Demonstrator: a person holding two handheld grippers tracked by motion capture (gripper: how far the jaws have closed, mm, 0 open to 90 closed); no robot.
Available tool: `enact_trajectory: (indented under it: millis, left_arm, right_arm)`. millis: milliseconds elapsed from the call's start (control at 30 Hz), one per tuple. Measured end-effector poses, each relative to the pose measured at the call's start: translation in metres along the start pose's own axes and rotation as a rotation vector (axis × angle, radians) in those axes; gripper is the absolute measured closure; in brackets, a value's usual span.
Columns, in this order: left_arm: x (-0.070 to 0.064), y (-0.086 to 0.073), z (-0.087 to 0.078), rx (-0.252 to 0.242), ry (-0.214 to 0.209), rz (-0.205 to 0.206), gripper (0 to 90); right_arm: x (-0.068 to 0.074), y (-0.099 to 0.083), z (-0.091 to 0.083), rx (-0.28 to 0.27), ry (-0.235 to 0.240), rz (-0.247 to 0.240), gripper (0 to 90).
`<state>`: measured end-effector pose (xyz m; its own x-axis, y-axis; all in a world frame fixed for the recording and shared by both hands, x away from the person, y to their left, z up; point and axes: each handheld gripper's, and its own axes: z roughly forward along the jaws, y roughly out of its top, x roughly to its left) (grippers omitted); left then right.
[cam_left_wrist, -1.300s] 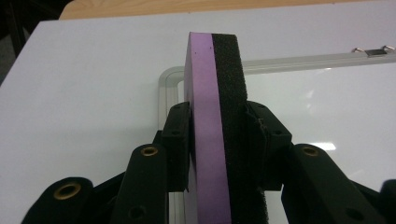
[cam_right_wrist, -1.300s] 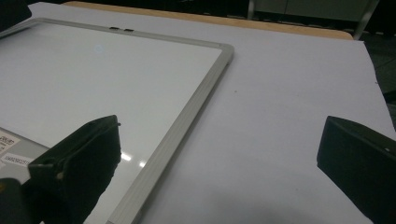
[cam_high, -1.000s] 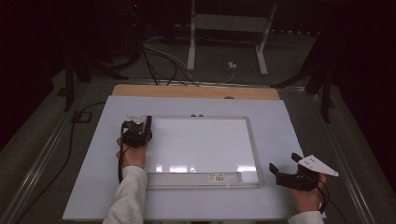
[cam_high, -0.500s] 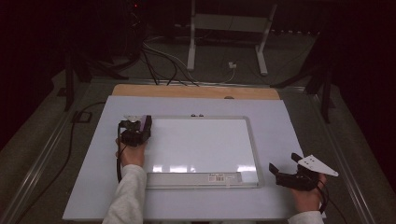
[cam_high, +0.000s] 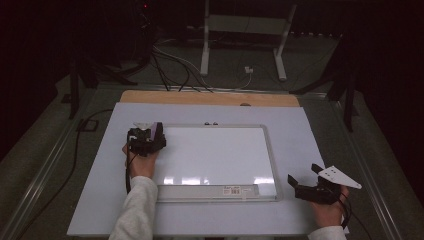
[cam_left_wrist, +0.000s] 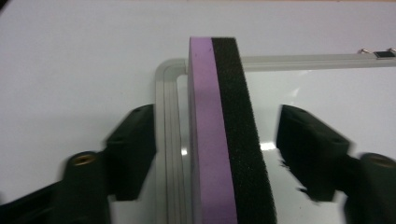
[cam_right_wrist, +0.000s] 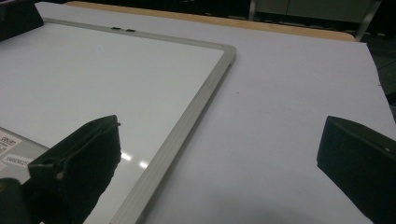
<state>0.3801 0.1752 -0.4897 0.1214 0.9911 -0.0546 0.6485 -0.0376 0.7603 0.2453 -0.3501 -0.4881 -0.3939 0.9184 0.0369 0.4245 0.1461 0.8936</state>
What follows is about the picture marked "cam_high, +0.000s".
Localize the dark tripod stand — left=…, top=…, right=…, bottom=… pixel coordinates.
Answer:
left=289, top=33, right=363, bottom=133
left=66, top=49, right=138, bottom=120

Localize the white table cover sheet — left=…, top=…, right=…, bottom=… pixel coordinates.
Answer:
left=66, top=102, right=349, bottom=238

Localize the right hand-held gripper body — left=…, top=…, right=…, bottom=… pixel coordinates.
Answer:
left=294, top=165, right=363, bottom=205

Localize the grey framed whiteboard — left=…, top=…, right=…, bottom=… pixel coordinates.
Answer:
left=153, top=121, right=284, bottom=203

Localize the person's right hand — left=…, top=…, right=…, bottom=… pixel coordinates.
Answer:
left=308, top=184, right=351, bottom=230

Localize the person's left hand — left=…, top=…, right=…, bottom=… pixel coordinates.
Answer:
left=121, top=143, right=161, bottom=180

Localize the black whiteboard eraser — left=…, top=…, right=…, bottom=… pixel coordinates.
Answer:
left=149, top=121, right=167, bottom=148

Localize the grey metal stand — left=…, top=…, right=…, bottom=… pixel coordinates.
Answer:
left=199, top=0, right=298, bottom=82

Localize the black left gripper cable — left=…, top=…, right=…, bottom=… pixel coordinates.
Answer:
left=124, top=151, right=138, bottom=195

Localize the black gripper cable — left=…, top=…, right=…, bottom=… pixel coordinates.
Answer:
left=337, top=191, right=374, bottom=240
left=124, top=151, right=138, bottom=195

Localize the black floor cable bundle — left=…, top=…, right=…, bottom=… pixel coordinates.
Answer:
left=150, top=49, right=214, bottom=94

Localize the black square floor plate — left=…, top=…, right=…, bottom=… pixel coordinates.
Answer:
left=76, top=118, right=100, bottom=132

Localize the long black floor cable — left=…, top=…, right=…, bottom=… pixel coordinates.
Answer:
left=16, top=108, right=114, bottom=240

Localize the white cable with plug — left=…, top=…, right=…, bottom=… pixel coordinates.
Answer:
left=153, top=44, right=255, bottom=92

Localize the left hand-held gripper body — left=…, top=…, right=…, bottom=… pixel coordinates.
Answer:
left=126, top=121, right=158, bottom=158

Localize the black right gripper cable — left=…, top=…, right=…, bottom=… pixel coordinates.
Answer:
left=337, top=191, right=374, bottom=240

